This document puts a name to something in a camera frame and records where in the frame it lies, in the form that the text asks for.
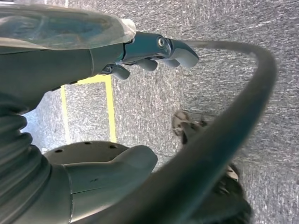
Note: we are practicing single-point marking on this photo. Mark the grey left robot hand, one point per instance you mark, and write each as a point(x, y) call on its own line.
point(58, 61)

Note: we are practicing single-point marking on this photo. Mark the yellow floor tape square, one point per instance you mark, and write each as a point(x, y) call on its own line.
point(111, 108)

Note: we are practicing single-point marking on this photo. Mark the grey round plate with holes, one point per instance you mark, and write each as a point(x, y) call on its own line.
point(81, 153)

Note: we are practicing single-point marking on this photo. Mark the swivel caster wheel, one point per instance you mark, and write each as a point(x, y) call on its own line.
point(180, 120)

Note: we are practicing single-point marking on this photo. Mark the dark grey machine base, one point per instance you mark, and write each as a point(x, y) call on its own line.
point(233, 204)

